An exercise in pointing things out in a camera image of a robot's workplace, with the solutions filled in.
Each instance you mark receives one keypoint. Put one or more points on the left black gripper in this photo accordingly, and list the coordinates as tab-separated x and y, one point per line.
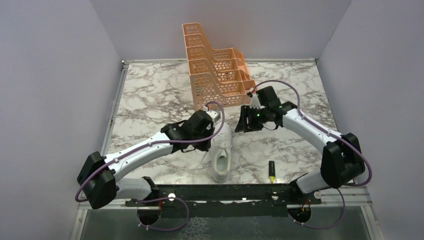
204	147

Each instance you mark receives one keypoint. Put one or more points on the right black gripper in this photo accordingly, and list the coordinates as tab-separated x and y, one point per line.
246	111

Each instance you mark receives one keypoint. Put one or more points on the white sneaker shoe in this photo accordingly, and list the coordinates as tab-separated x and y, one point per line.
219	153

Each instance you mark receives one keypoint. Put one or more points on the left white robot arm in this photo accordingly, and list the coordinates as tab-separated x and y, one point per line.
102	178

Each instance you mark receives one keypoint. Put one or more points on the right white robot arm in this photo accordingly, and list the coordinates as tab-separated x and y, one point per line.
340	162

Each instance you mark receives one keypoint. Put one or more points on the orange plastic file organizer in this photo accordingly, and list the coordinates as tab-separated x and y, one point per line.
219	75

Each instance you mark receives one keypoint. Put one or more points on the black yellow highlighter marker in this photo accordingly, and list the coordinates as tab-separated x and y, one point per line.
271	171

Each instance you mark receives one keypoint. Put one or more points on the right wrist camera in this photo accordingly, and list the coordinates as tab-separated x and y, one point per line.
264	97

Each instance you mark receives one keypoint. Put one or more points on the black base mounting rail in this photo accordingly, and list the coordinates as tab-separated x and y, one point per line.
222	200

